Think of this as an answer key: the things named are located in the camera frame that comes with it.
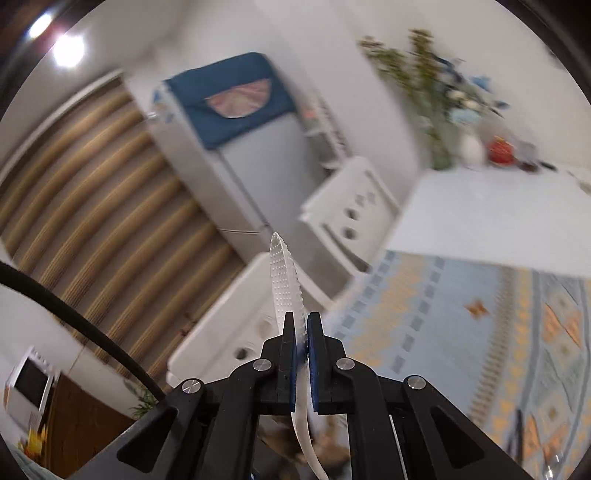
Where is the blue fridge cover cloth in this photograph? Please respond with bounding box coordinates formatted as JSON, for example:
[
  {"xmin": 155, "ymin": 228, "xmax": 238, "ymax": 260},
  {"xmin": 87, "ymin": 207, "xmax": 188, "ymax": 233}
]
[{"xmin": 164, "ymin": 52, "xmax": 296, "ymax": 151}]

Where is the ceiling lamp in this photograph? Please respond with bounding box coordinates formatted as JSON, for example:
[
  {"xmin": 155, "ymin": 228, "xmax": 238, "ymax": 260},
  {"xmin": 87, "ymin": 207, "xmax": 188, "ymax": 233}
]
[{"xmin": 27, "ymin": 13, "xmax": 88, "ymax": 69}]

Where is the white carved chair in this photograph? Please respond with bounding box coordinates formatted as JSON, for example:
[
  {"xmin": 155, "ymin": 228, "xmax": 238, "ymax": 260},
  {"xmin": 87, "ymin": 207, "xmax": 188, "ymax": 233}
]
[
  {"xmin": 299, "ymin": 156, "xmax": 400, "ymax": 273},
  {"xmin": 166, "ymin": 251, "xmax": 333, "ymax": 388}
]

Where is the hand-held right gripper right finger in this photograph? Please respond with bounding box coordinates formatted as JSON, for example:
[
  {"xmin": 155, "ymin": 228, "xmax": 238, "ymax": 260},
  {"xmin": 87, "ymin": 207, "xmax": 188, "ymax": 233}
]
[{"xmin": 307, "ymin": 312, "xmax": 532, "ymax": 480}]

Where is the white microwave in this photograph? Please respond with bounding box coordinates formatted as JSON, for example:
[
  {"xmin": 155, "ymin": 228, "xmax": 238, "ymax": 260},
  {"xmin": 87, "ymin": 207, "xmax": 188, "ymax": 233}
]
[{"xmin": 4, "ymin": 347, "xmax": 61, "ymax": 422}]

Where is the brown striped curtain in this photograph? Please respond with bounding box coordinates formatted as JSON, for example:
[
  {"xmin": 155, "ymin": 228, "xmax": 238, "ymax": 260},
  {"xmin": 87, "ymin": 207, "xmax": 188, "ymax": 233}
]
[{"xmin": 0, "ymin": 78, "xmax": 245, "ymax": 384}]

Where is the light green cloth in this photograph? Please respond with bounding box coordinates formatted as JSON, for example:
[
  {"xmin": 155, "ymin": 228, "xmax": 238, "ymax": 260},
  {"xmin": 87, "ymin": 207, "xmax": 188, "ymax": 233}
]
[{"xmin": 16, "ymin": 455, "xmax": 61, "ymax": 480}]

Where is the blue patterned table mat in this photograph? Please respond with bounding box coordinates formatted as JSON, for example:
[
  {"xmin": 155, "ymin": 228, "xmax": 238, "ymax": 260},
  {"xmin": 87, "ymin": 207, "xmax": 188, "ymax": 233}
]
[{"xmin": 323, "ymin": 251, "xmax": 591, "ymax": 480}]

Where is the brown wooden cabinet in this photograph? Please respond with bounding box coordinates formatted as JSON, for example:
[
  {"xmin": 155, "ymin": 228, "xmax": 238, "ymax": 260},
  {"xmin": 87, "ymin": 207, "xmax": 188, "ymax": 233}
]
[{"xmin": 44, "ymin": 373, "xmax": 136, "ymax": 479}]

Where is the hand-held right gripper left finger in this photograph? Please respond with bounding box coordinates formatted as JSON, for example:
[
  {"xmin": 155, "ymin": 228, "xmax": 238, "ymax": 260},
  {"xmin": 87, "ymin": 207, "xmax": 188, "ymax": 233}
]
[{"xmin": 69, "ymin": 312, "xmax": 297, "ymax": 480}]

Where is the white shelf rack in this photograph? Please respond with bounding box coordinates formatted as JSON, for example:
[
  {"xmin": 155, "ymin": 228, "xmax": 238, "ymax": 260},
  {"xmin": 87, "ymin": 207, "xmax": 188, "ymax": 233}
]
[{"xmin": 300, "ymin": 99, "xmax": 352, "ymax": 169}]

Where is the black chopstick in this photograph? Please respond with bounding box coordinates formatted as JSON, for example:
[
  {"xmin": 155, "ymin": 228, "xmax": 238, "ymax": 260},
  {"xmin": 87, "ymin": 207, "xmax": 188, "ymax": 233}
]
[{"xmin": 512, "ymin": 410, "xmax": 528, "ymax": 460}]

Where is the white vase with blue flowers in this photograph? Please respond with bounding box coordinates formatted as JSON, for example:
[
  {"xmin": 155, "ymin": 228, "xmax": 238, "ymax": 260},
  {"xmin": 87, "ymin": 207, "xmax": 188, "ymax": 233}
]
[{"xmin": 438, "ymin": 69, "xmax": 509, "ymax": 169}]

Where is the metal slotted spatula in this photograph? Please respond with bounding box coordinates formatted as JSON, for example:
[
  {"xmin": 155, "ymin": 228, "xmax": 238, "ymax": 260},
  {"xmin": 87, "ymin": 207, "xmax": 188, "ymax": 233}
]
[{"xmin": 517, "ymin": 143, "xmax": 559, "ymax": 172}]

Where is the grey refrigerator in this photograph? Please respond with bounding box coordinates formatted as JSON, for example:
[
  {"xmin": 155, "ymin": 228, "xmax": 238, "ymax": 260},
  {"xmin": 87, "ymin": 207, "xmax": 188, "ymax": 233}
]
[{"xmin": 124, "ymin": 69, "xmax": 328, "ymax": 278}]

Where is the red lidded bowl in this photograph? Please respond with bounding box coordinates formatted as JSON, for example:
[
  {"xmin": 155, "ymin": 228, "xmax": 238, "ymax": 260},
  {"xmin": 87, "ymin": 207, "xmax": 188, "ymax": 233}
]
[{"xmin": 488, "ymin": 136, "xmax": 516, "ymax": 165}]

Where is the green potted plant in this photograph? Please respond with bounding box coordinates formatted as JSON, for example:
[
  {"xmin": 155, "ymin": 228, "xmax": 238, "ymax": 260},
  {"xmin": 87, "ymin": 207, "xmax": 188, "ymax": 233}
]
[{"xmin": 124, "ymin": 378, "xmax": 160, "ymax": 422}]

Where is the glass vase with green stems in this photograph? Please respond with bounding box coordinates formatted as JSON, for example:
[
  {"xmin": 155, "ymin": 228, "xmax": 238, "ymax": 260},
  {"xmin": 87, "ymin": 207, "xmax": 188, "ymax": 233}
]
[{"xmin": 358, "ymin": 28, "xmax": 459, "ymax": 171}]

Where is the black cable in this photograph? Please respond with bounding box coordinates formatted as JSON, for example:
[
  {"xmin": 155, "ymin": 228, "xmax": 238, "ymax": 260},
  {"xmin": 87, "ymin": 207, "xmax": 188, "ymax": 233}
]
[{"xmin": 0, "ymin": 261, "xmax": 167, "ymax": 402}]

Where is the white perforated spatula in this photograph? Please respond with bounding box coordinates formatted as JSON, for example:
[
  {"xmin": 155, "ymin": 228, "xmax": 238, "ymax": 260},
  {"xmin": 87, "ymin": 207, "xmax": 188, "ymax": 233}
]
[{"xmin": 269, "ymin": 232, "xmax": 327, "ymax": 480}]

